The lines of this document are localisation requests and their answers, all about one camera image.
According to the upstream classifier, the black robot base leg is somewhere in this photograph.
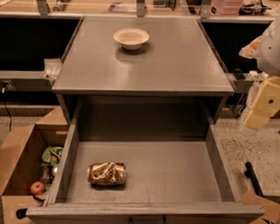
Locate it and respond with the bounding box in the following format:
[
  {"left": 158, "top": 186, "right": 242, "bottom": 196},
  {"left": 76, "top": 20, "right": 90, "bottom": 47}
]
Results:
[{"left": 245, "top": 162, "right": 263, "bottom": 197}]

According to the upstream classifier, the green snack bag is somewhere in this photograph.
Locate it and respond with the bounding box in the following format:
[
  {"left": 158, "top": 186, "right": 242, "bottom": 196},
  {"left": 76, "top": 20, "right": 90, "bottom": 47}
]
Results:
[{"left": 41, "top": 146, "right": 64, "bottom": 166}]

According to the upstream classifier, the white plastic bracket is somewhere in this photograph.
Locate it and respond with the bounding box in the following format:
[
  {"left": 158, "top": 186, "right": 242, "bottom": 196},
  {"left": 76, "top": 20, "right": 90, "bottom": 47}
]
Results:
[{"left": 41, "top": 58, "right": 63, "bottom": 80}]

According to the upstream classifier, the pink storage box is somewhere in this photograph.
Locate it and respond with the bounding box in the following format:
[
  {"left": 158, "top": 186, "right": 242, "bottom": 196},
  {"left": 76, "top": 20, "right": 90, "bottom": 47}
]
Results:
[{"left": 210, "top": 0, "right": 243, "bottom": 16}]

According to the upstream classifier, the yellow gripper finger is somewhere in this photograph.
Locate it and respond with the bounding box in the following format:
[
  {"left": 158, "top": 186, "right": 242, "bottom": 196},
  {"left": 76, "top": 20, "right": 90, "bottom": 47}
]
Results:
[{"left": 243, "top": 77, "right": 280, "bottom": 130}]

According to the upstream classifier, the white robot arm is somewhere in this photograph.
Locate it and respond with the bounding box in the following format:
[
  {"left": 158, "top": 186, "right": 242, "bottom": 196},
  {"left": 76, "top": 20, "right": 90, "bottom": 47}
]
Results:
[{"left": 239, "top": 15, "right": 280, "bottom": 135}]

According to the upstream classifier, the black cable on floor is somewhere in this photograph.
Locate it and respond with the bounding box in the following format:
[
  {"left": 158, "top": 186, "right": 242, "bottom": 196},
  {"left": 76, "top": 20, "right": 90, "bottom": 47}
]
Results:
[{"left": 0, "top": 80, "right": 15, "bottom": 133}]

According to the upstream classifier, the red apple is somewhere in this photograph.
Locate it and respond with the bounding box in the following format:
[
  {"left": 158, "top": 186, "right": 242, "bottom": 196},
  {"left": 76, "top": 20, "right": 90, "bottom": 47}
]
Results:
[{"left": 30, "top": 182, "right": 45, "bottom": 195}]

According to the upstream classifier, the white power strip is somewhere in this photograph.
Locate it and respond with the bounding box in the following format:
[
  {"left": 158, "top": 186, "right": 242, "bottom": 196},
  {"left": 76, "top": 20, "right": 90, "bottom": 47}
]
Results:
[{"left": 248, "top": 71, "right": 268, "bottom": 81}]

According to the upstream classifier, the grey metal cabinet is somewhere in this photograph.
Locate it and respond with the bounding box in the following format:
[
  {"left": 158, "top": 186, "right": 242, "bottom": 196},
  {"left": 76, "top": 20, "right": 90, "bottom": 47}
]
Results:
[{"left": 52, "top": 15, "right": 234, "bottom": 125}]

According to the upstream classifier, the white paper bowl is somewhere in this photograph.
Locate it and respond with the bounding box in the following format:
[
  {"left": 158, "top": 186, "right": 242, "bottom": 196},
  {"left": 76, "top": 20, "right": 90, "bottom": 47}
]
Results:
[{"left": 113, "top": 28, "right": 150, "bottom": 50}]

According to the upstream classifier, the open grey top drawer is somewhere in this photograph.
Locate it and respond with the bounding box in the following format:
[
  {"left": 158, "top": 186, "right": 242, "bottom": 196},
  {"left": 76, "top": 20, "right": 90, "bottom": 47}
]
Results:
[{"left": 27, "top": 97, "right": 263, "bottom": 224}]

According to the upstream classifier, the brown cardboard box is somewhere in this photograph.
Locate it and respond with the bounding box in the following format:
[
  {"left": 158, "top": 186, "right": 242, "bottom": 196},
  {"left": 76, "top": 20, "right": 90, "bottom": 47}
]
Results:
[{"left": 0, "top": 107, "right": 68, "bottom": 224}]

